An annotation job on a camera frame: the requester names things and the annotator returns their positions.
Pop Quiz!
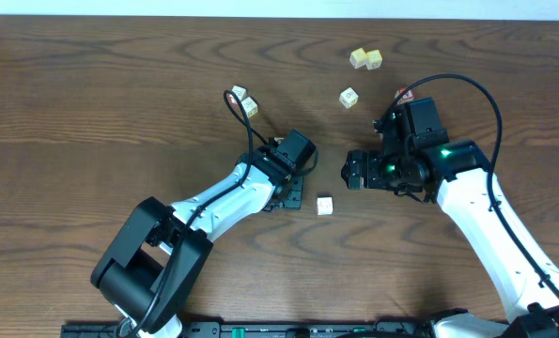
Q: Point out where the yellow block left of pair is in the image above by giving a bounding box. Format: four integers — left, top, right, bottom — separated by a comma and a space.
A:
349, 48, 367, 69

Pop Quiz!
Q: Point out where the yellow block of pair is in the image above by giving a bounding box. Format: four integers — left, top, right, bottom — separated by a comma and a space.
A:
365, 50, 383, 70
349, 48, 367, 69

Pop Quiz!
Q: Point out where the yellow block right of pair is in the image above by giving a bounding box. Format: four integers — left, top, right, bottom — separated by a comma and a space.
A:
365, 50, 383, 70

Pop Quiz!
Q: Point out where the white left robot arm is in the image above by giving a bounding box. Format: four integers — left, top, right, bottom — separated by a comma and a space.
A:
90, 146, 318, 337

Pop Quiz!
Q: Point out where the cream block with faint drawing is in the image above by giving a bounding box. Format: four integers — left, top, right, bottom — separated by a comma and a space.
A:
339, 87, 359, 109

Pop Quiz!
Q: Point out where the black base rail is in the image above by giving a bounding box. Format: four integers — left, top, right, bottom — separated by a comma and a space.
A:
60, 318, 559, 338

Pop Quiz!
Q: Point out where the cream block with umbrella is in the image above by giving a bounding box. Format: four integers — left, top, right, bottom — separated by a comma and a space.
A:
241, 97, 258, 118

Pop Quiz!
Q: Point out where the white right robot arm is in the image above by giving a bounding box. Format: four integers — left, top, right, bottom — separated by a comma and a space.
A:
341, 104, 559, 337

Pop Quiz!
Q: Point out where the white block with faint print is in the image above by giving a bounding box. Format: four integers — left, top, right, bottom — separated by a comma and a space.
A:
317, 197, 334, 216

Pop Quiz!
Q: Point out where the red letter block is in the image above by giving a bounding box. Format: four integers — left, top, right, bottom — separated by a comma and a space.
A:
395, 87, 414, 105

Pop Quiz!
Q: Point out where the white block red number three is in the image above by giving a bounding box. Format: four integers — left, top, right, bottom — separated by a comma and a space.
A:
229, 85, 247, 105

